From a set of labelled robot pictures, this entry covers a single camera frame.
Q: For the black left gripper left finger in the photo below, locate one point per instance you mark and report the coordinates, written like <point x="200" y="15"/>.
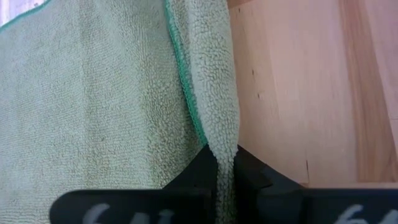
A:
<point x="140" y="205"/>

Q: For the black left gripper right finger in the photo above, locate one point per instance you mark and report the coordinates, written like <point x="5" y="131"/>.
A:
<point x="295" y="205"/>

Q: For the sage green microfiber towel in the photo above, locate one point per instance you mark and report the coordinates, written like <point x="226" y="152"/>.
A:
<point x="93" y="93"/>

